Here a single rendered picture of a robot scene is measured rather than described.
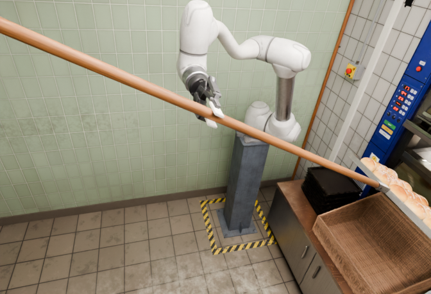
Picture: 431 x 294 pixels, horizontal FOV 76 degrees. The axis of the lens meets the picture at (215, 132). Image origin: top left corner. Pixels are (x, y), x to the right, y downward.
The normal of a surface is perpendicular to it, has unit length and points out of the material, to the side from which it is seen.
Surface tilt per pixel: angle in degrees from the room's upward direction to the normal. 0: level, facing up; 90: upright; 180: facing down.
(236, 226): 90
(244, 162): 90
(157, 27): 90
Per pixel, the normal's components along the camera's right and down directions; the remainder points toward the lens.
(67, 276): 0.08, -0.82
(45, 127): 0.26, 0.57
